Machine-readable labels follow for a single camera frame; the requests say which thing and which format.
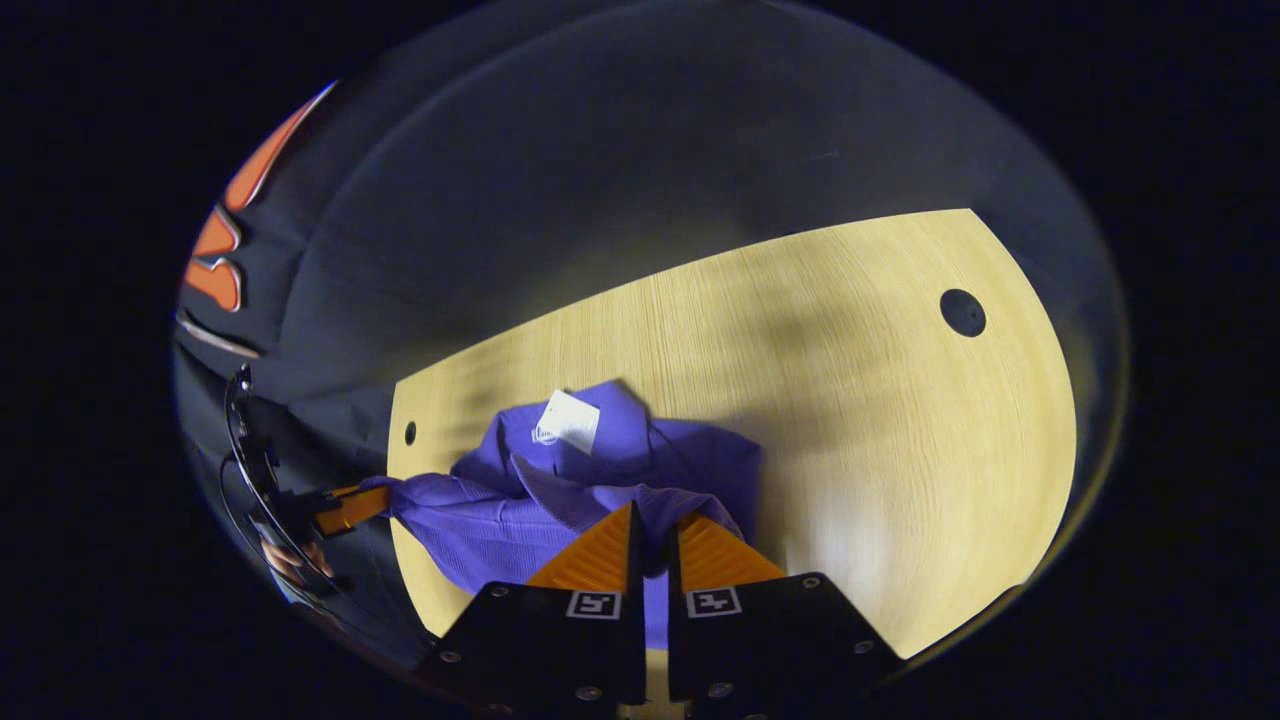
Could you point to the purple knit cardigan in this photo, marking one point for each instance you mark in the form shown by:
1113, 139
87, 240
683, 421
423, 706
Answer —
600, 480

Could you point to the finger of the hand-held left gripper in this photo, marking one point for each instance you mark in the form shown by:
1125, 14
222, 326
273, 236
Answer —
350, 510

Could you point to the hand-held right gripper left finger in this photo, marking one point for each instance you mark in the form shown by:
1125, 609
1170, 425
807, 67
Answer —
636, 565

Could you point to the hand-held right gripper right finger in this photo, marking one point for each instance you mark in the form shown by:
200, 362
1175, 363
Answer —
675, 570

